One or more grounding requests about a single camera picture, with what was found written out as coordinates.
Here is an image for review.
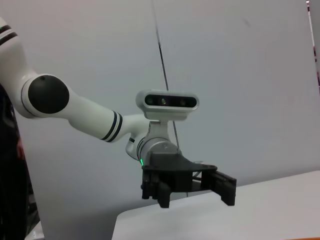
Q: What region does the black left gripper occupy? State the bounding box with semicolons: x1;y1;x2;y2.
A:
140;152;238;209

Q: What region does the black office chair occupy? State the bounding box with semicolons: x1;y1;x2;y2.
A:
0;82;40;240

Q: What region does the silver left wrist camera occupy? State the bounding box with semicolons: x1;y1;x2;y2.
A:
135;88;200;122

